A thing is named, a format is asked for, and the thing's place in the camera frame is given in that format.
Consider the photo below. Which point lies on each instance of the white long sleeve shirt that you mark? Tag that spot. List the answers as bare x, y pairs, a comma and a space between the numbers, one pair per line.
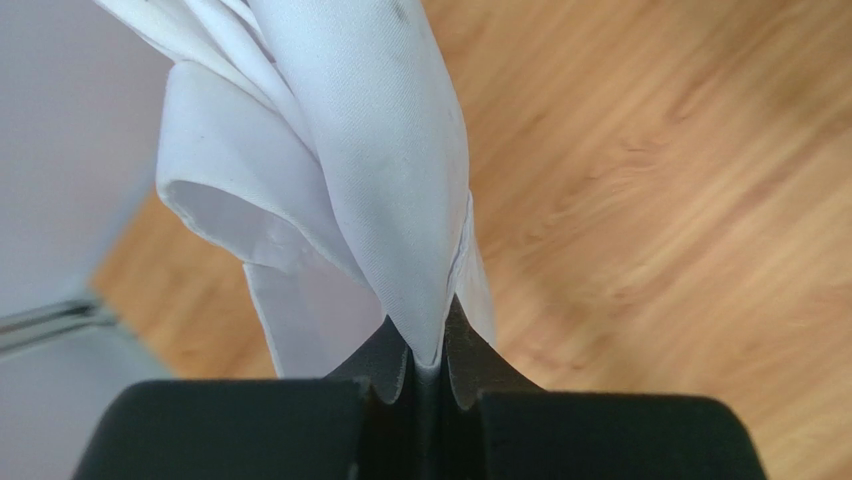
323, 145

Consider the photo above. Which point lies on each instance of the aluminium frame rail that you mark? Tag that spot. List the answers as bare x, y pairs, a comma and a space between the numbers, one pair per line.
44, 323

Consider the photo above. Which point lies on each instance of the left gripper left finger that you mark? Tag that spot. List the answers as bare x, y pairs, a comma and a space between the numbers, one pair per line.
354, 423

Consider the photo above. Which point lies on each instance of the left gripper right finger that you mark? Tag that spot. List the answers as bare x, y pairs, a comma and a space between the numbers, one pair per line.
495, 423

